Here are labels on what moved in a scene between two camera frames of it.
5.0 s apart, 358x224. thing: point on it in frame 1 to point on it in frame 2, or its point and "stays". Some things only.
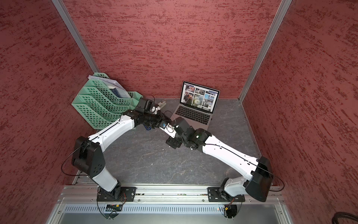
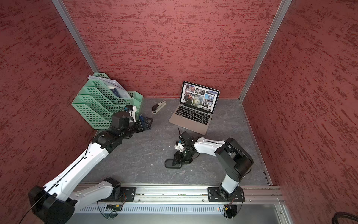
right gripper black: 174,142 to 178,156
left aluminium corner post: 76,35 stays
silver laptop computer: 196,105 stays
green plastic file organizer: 99,106 stays
